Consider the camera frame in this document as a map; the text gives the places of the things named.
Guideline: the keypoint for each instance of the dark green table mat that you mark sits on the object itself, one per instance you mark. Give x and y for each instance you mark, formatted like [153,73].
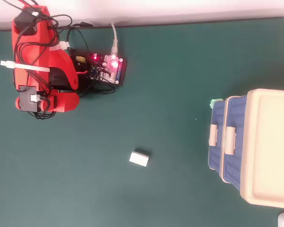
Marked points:
[156,106]

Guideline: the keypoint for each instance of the short white zip tie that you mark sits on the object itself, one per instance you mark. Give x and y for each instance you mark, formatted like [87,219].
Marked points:
[64,45]

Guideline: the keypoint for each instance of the controller circuit board black plate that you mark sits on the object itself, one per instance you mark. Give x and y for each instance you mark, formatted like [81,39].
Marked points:
[119,71]

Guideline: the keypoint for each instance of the red gripper black motor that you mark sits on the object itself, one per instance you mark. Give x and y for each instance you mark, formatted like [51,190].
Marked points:
[54,97]

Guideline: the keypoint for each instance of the blue woven drawer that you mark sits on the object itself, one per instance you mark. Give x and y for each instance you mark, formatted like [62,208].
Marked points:
[236,170]
[215,158]

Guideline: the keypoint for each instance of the white toy brick cube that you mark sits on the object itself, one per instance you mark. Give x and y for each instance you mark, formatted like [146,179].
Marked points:
[138,159]

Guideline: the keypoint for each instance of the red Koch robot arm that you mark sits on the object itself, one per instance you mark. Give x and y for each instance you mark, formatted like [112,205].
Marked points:
[42,59]

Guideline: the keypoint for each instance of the beige plastic drawer cabinet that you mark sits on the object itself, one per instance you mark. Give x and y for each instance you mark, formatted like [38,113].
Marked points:
[272,146]

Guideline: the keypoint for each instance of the long white zip tie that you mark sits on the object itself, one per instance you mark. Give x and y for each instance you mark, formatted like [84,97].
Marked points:
[26,67]

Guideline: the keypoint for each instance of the light green tape scrap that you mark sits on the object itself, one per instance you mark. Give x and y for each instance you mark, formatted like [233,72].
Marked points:
[215,103]

